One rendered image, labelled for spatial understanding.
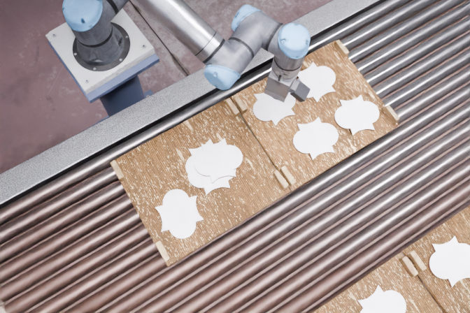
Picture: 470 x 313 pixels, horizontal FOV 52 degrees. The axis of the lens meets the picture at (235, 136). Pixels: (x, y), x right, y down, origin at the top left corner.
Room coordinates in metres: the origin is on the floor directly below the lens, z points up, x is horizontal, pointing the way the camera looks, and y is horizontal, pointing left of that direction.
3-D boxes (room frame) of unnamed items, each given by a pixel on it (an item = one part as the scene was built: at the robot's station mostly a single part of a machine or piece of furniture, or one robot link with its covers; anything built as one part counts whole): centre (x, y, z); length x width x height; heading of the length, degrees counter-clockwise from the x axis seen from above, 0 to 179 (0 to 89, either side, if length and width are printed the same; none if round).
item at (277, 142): (0.62, -0.24, 0.93); 0.41 x 0.35 x 0.02; 129
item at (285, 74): (0.61, -0.11, 1.21); 0.08 x 0.08 x 0.05
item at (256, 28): (0.64, -0.01, 1.29); 0.11 x 0.11 x 0.08; 64
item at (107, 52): (0.76, 0.48, 0.95); 0.15 x 0.15 x 0.10
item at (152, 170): (0.36, 0.09, 0.93); 0.41 x 0.35 x 0.02; 130
